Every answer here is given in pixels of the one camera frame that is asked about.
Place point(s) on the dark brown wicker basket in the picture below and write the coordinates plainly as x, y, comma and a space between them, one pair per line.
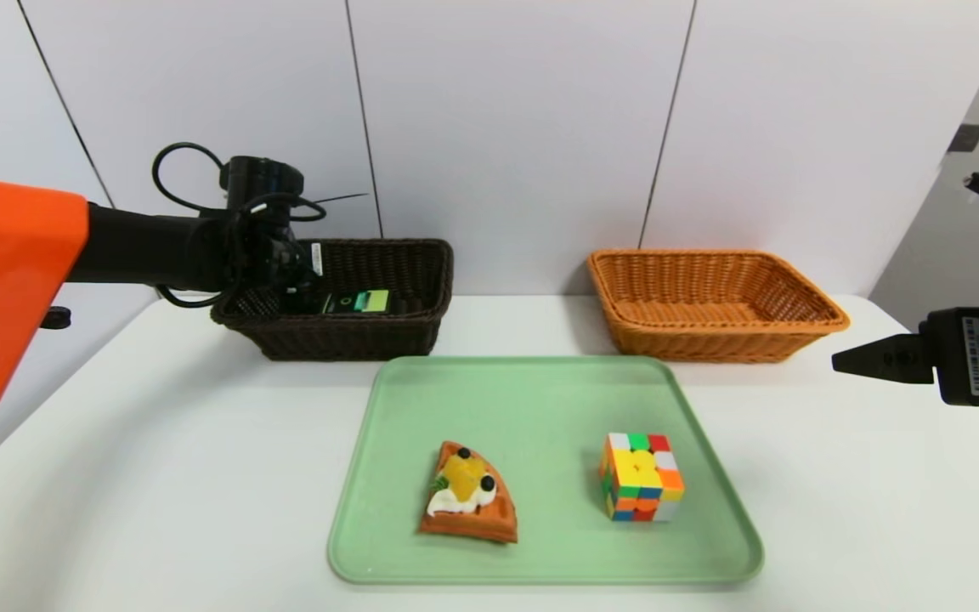
370, 340

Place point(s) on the multicoloured puzzle cube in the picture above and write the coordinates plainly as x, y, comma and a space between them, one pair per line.
642, 480

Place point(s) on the orange and black left arm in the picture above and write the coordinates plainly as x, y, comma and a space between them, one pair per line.
14, 297

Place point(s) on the black square wall fitting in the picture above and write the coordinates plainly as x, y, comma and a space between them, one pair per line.
964, 138

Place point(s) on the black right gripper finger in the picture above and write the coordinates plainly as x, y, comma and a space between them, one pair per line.
889, 361

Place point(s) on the light green plastic tray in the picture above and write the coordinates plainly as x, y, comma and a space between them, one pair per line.
540, 408

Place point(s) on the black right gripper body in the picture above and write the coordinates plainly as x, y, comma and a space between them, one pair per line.
968, 355

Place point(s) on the orange wicker basket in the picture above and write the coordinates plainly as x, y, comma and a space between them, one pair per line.
710, 340

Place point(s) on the toy waffle with cream fruit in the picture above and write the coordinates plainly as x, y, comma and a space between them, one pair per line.
468, 508

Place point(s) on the dark green pump bottle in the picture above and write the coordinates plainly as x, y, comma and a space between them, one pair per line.
362, 302

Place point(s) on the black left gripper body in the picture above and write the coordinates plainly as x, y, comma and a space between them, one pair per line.
313, 265

